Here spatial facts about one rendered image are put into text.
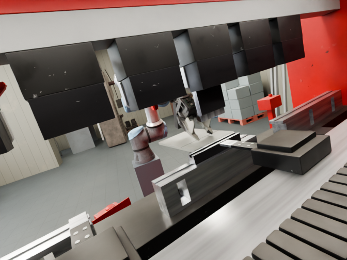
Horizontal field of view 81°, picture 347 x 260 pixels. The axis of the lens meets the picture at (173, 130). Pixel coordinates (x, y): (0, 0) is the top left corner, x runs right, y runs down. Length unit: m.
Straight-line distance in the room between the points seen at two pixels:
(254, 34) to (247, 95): 3.96
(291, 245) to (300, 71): 1.26
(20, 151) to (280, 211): 6.39
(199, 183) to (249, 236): 0.31
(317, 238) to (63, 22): 0.51
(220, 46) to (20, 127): 6.07
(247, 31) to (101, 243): 0.69
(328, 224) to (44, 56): 0.49
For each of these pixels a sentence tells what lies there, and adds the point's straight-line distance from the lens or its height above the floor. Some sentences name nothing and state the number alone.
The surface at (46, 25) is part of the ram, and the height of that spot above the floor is 1.38.
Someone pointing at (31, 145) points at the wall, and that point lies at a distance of 6.44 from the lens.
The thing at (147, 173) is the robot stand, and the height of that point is 0.71.
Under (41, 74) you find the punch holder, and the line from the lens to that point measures 0.46.
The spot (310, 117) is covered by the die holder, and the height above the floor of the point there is 0.92.
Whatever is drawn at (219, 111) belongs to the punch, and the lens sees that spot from 0.67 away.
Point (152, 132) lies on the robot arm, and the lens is 1.37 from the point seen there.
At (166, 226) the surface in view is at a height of 0.88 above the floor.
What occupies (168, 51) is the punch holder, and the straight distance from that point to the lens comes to 0.55.
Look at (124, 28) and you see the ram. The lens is 0.52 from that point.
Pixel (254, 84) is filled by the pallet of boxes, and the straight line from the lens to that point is 4.84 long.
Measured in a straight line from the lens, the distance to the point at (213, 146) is 0.64.
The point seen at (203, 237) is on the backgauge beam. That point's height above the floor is 0.98.
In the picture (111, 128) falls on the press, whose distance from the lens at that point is 6.13.
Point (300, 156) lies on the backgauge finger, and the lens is 0.44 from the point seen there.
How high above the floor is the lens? 1.21
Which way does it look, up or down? 12 degrees down
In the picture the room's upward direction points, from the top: 16 degrees counter-clockwise
